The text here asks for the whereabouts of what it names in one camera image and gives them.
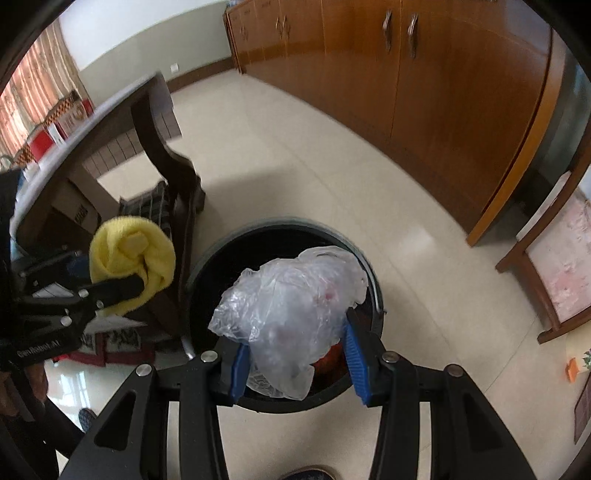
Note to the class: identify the beige patterned curtain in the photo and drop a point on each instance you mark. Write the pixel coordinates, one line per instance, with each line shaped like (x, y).
(37, 83)

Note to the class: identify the long wooden cabinet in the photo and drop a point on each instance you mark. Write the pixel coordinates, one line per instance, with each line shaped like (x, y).
(415, 115)

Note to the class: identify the pink floral cloth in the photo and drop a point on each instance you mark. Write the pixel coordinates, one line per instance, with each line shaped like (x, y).
(565, 263)

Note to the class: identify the table with checked tablecloth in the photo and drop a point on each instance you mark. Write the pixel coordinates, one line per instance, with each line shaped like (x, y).
(157, 134)

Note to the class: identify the black plastic bin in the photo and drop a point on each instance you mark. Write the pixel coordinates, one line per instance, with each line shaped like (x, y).
(203, 286)

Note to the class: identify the dark slatted crate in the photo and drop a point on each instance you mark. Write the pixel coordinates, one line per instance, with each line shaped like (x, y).
(145, 207)

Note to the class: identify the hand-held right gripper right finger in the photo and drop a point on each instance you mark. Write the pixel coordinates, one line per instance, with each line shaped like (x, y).
(358, 364)

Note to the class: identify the white plastic bag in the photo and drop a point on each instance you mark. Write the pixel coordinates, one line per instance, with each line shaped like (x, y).
(286, 314)

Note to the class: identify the wooden bench with orange back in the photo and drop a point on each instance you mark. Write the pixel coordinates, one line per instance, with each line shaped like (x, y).
(64, 113)

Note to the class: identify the small orange item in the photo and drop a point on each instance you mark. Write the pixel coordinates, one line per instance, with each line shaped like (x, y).
(573, 370)

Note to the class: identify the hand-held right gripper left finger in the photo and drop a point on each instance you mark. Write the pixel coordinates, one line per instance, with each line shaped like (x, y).
(240, 369)

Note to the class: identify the red plastic bag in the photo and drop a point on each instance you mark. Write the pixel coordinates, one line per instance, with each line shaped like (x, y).
(328, 362)

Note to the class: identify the carved wooden stand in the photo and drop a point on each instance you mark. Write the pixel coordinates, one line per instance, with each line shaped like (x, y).
(521, 258)

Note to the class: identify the yellow cloth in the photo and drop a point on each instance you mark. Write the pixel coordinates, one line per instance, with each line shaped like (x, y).
(120, 244)

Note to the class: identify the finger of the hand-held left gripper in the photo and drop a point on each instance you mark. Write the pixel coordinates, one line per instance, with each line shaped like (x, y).
(115, 290)
(69, 265)

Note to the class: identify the brown square tile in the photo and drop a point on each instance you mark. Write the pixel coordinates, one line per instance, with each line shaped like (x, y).
(584, 420)

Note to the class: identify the person's dark shoe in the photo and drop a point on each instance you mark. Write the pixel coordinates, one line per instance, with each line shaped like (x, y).
(307, 474)
(87, 419)

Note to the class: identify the floral white container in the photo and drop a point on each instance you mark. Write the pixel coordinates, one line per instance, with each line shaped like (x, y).
(586, 359)

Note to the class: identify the printed cardboard box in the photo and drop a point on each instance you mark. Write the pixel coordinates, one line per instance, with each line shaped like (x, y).
(74, 217)

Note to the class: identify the person's left forearm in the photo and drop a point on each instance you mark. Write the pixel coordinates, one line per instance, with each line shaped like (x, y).
(27, 415)

